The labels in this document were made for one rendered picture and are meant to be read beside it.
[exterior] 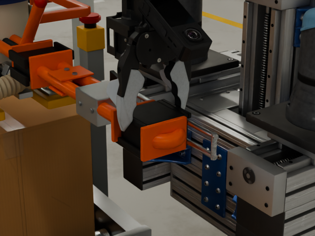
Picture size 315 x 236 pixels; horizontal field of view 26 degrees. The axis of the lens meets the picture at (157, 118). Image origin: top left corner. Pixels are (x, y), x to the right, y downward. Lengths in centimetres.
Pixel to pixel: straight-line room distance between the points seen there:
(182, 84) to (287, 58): 64
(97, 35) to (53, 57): 98
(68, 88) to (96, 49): 109
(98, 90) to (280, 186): 42
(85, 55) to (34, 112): 56
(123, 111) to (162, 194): 231
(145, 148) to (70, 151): 77
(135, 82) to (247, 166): 47
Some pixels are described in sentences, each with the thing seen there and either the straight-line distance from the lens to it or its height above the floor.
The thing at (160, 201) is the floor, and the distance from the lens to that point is 317.
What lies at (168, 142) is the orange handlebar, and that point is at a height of 119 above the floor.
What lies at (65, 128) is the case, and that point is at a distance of 165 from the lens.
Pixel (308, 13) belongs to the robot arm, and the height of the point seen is 126.
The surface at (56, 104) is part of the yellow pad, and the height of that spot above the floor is 107.
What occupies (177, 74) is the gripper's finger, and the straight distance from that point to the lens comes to 95.
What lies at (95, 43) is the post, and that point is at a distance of 219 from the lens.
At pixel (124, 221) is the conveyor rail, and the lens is 188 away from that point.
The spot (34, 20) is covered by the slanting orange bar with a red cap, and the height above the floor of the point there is 127.
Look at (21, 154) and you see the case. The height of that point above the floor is 88.
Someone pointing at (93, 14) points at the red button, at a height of 104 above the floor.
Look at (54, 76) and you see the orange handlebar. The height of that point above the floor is 120.
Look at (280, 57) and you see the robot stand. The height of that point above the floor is 111.
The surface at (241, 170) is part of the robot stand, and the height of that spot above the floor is 97.
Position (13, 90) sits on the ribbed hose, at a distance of 131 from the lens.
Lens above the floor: 158
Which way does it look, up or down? 23 degrees down
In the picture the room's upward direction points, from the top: straight up
